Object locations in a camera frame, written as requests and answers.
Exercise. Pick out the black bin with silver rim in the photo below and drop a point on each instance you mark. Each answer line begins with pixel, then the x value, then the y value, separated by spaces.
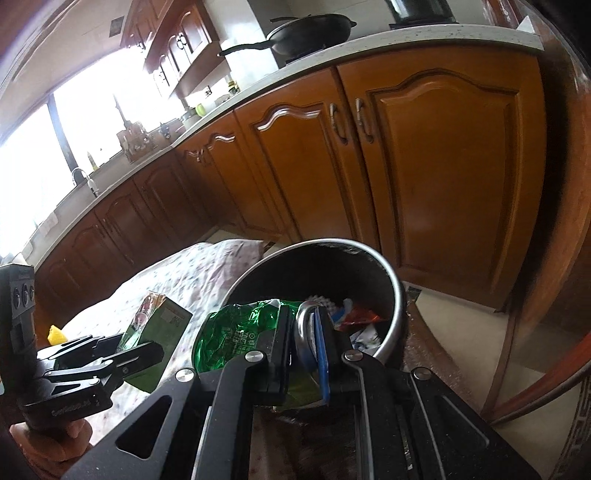
pixel 300 272

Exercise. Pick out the dark pot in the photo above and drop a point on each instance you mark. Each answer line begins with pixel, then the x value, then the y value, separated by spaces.
pixel 420 9

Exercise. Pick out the window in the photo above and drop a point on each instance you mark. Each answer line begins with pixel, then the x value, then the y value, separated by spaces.
pixel 32 161

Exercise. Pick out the small yellow item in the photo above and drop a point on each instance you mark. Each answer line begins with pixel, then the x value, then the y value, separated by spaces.
pixel 56 335

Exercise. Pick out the dark wall socket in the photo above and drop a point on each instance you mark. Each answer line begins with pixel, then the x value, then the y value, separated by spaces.
pixel 117 26

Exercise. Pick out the person's left hand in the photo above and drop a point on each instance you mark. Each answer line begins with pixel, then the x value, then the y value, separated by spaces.
pixel 51 438

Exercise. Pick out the green carton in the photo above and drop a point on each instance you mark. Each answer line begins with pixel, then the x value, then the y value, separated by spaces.
pixel 166 323

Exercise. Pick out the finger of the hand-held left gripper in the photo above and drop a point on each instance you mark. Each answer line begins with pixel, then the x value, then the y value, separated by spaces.
pixel 78 348
pixel 134 357

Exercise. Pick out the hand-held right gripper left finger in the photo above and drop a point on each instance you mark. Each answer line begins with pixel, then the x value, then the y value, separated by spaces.
pixel 277 369

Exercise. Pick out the white speckled countertop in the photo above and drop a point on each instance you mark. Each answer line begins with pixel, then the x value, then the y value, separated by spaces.
pixel 415 37

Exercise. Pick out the wooden wall cabinets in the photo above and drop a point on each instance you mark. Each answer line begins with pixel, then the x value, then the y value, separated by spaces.
pixel 180 41

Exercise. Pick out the crumpled white paper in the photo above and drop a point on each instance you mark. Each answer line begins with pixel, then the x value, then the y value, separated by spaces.
pixel 364 339

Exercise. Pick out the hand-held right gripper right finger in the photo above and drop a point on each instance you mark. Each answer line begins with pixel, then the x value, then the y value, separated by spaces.
pixel 323 364

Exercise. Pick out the wooden utensil rack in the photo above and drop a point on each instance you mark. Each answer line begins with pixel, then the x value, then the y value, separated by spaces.
pixel 134 143

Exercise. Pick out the red wrapper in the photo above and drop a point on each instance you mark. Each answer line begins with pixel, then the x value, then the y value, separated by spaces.
pixel 360 318

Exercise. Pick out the metal faucet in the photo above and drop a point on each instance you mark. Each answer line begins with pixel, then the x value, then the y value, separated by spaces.
pixel 87 180

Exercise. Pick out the row of wooden base cabinets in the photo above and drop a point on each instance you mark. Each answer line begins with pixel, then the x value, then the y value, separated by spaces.
pixel 438 184

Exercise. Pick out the patterned floor mat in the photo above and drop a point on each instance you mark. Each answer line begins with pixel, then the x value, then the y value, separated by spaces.
pixel 438 355

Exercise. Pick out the green plastic wrapper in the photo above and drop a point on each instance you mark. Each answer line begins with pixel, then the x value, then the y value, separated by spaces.
pixel 231 332

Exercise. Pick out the floral cloth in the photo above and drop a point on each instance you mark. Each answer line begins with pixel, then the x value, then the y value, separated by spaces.
pixel 184 277

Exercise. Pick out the black wok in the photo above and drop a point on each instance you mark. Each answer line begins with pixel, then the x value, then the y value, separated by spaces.
pixel 314 30

